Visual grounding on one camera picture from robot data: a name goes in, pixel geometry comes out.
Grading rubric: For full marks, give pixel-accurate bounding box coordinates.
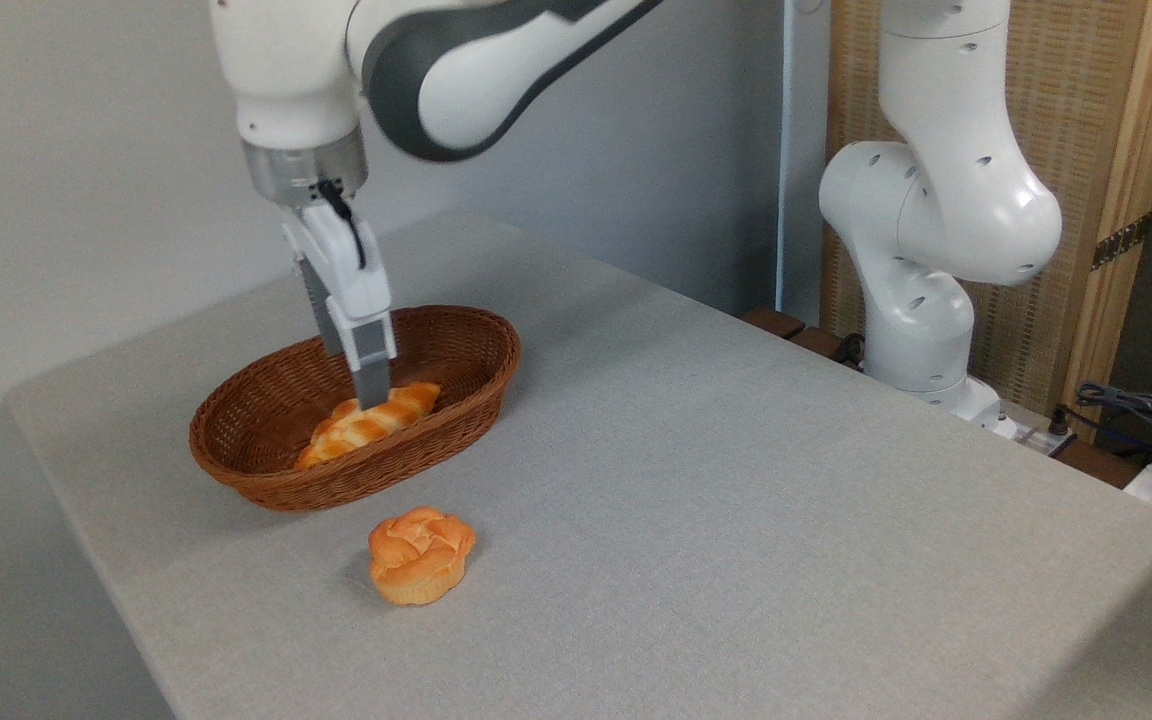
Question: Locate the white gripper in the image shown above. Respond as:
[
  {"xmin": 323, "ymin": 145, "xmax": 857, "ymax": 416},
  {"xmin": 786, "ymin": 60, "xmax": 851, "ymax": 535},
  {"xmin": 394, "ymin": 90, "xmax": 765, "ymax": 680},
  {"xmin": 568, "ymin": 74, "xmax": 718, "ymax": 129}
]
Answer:
[{"xmin": 281, "ymin": 198, "xmax": 399, "ymax": 413}]

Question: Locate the long braided bread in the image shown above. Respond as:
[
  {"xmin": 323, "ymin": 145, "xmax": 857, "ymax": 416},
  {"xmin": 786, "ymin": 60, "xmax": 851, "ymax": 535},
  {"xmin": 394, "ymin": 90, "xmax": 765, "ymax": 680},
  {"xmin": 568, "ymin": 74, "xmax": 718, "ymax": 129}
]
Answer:
[{"xmin": 293, "ymin": 381, "xmax": 442, "ymax": 471}]

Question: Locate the brown wicker basket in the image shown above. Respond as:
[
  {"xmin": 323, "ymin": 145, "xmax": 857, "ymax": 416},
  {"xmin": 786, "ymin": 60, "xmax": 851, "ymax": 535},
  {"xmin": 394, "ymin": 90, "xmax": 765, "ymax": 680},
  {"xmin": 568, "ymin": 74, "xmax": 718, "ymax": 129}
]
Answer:
[{"xmin": 188, "ymin": 305, "xmax": 523, "ymax": 513}]

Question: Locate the round rose-shaped bread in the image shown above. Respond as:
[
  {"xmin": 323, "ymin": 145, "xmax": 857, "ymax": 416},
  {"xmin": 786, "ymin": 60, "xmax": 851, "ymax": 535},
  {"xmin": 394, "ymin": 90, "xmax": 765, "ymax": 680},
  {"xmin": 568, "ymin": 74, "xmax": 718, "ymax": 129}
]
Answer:
[{"xmin": 368, "ymin": 505, "xmax": 478, "ymax": 607}]

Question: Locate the woven wooden folding screen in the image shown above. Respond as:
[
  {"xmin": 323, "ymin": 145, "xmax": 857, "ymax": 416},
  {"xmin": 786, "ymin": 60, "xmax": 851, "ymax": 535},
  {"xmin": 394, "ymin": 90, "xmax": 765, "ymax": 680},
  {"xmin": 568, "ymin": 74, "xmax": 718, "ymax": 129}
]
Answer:
[{"xmin": 821, "ymin": 0, "xmax": 1152, "ymax": 446}]

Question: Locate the black metal screen hinge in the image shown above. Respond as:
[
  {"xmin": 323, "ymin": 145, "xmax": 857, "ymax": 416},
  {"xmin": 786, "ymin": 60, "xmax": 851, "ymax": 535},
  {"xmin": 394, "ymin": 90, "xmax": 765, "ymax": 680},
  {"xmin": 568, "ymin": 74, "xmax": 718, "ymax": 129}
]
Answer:
[{"xmin": 1091, "ymin": 212, "xmax": 1152, "ymax": 271}]

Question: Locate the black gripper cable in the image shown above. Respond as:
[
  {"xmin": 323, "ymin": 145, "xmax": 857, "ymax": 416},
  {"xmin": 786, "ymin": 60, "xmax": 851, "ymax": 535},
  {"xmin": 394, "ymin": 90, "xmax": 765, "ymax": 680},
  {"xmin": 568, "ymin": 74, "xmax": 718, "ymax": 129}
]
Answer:
[{"xmin": 316, "ymin": 178, "xmax": 369, "ymax": 272}]

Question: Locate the grey cable bundle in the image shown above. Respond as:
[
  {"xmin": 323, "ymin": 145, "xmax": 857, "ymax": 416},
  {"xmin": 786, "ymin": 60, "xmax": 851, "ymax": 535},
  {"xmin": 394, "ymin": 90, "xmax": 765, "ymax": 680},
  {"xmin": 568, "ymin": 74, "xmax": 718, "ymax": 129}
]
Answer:
[{"xmin": 1074, "ymin": 380, "xmax": 1152, "ymax": 446}]

